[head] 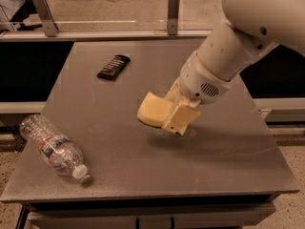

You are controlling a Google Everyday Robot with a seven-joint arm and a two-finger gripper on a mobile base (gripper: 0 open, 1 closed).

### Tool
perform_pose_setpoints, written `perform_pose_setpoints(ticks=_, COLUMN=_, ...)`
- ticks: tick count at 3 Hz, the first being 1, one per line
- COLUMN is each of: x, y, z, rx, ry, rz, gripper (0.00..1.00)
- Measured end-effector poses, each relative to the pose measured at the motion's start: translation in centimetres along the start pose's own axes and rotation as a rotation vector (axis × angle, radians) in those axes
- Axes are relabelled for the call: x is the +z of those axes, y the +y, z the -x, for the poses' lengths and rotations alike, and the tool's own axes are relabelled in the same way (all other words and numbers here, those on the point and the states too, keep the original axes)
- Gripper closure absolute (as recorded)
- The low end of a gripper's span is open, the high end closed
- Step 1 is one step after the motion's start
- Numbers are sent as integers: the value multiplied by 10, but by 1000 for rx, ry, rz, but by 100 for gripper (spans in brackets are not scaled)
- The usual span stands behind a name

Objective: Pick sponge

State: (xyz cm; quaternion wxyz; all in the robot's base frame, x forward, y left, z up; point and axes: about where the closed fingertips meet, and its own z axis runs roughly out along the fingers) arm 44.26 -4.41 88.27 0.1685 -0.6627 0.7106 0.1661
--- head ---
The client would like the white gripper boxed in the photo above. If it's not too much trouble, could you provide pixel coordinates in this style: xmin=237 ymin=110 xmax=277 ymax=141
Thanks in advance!
xmin=161 ymin=52 xmax=231 ymax=135

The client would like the yellow wavy sponge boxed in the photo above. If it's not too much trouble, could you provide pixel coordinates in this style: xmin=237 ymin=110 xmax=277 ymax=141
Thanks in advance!
xmin=137 ymin=92 xmax=173 ymax=128

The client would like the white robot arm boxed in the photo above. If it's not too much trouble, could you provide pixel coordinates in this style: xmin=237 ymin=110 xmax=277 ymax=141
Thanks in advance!
xmin=162 ymin=0 xmax=305 ymax=135

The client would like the black remote control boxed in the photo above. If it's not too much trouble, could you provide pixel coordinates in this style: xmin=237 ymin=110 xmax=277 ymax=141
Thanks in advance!
xmin=97 ymin=54 xmax=131 ymax=80

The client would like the grey table cabinet base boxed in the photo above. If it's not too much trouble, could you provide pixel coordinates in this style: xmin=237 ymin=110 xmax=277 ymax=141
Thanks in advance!
xmin=14 ymin=195 xmax=275 ymax=229

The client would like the clear plastic water bottle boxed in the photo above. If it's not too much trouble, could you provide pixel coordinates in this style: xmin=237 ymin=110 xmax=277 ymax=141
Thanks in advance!
xmin=19 ymin=114 xmax=92 ymax=184

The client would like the metal rail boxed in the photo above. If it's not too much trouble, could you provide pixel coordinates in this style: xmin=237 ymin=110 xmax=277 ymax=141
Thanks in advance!
xmin=0 ymin=30 xmax=212 ymax=42

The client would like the middle metal bracket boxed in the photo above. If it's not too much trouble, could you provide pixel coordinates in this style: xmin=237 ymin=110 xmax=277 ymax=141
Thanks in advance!
xmin=167 ymin=0 xmax=180 ymax=35

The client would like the metal bracket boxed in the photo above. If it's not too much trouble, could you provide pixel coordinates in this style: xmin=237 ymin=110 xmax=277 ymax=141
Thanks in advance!
xmin=167 ymin=0 xmax=180 ymax=35
xmin=32 ymin=0 xmax=59 ymax=37

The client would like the left metal bracket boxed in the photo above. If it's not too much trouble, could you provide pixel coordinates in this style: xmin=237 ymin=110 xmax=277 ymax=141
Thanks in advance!
xmin=32 ymin=0 xmax=59 ymax=37

